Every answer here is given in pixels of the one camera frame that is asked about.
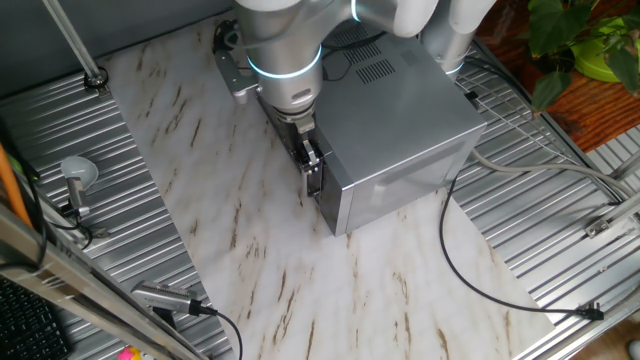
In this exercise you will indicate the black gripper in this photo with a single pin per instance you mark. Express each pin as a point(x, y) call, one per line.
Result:
point(292, 137)

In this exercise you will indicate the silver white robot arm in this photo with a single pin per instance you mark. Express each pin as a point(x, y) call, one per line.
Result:
point(285, 40)

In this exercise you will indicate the silver microwave oven body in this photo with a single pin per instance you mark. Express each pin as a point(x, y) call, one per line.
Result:
point(400, 125)

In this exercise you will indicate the white marble pattern mat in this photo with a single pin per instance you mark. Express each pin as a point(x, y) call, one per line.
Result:
point(260, 260)

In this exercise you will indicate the aluminium pole with black base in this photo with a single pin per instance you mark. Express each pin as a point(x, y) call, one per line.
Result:
point(75, 40)

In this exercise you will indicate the pink and yellow toy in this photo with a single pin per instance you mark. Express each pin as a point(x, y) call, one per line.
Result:
point(129, 354)

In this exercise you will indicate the green leafy plant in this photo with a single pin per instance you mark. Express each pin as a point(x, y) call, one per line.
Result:
point(555, 25)

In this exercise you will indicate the orange pole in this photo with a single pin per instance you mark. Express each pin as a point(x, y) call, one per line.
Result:
point(11, 185)

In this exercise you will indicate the green plant pot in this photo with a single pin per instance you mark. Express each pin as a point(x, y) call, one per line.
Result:
point(590, 67)

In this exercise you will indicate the black keyboard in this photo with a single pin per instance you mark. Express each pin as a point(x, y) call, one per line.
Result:
point(27, 325)

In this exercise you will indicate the wrist camera with silver bracket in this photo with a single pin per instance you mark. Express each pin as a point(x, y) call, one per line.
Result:
point(234, 75)

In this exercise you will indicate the silver ribbed camera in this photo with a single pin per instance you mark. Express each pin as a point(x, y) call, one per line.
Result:
point(162, 296)

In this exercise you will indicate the aluminium frame beam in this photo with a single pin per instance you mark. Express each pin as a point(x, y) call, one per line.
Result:
point(75, 285)

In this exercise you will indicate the aluminium profile bar with bracket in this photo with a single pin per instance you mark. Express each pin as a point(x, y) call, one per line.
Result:
point(612, 217)

